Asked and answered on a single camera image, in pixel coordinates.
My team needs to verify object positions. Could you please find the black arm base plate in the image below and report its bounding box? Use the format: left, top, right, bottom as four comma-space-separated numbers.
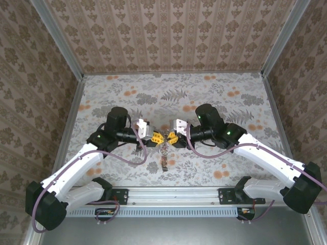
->
218, 188, 266, 205
88, 188, 128, 205

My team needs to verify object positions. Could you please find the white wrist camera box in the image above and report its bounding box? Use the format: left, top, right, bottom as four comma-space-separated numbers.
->
134, 118, 152, 141
170, 118, 190, 140

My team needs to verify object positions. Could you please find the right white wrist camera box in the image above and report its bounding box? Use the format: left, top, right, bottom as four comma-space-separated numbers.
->
170, 118, 190, 140

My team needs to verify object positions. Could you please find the floral patterned table cover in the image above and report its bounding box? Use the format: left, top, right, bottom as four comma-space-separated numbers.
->
58, 72, 295, 187

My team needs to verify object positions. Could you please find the grey slotted cable duct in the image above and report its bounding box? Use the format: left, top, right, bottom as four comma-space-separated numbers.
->
66, 207, 240, 218

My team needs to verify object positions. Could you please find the aluminium frame post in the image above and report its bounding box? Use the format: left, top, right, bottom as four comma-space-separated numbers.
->
261, 0, 311, 77
30, 0, 85, 79

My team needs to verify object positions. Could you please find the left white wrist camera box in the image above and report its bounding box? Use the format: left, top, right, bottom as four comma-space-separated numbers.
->
134, 118, 152, 141

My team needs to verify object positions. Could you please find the aluminium table side rail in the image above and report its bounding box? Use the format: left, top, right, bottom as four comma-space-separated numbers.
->
48, 76, 85, 186
261, 73, 302, 185

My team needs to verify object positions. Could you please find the aluminium mounting rail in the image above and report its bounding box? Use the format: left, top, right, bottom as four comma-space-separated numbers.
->
38, 186, 311, 206

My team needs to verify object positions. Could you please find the black connector box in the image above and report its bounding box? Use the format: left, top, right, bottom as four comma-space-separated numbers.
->
237, 207, 256, 221
95, 208, 116, 222

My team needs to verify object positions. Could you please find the grey metal sheet panel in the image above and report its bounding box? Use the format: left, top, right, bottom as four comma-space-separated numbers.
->
38, 206, 316, 245

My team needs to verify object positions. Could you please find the large metal keyring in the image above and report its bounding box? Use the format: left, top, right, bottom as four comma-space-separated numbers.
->
160, 129, 171, 152

